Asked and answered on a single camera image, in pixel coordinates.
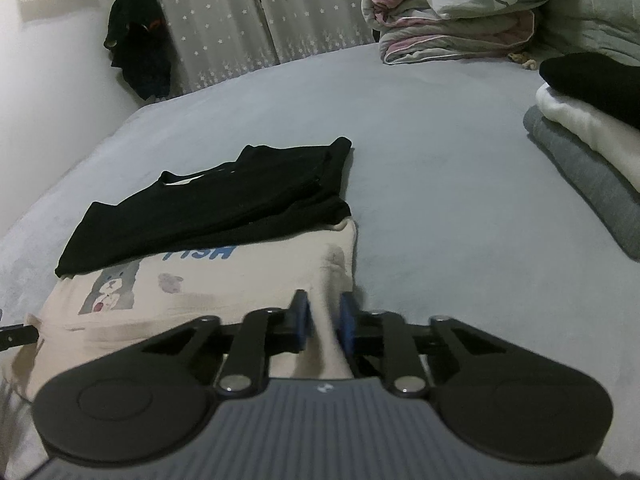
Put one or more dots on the black hanging clothes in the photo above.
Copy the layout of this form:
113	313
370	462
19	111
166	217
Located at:
137	45

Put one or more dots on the black folded garment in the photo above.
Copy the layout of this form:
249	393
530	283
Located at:
595	85

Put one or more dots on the cream and black printed sweatshirt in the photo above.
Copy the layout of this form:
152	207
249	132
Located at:
200	210

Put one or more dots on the pink and grey folded quilt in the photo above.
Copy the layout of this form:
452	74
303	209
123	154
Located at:
450	40

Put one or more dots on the grey quilted blanket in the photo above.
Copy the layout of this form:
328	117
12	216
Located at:
610	5

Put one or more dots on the grey folded garment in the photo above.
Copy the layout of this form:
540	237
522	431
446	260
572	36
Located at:
585	180

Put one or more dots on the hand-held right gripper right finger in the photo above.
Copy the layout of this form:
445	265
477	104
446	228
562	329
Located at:
346	330

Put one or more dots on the white folded garment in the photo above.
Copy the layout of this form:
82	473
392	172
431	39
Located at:
580	120

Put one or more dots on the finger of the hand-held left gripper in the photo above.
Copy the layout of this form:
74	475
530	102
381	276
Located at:
17	338

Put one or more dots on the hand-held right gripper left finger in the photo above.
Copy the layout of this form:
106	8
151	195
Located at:
301	325

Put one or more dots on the grey bed sheet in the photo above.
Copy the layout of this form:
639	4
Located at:
450	185

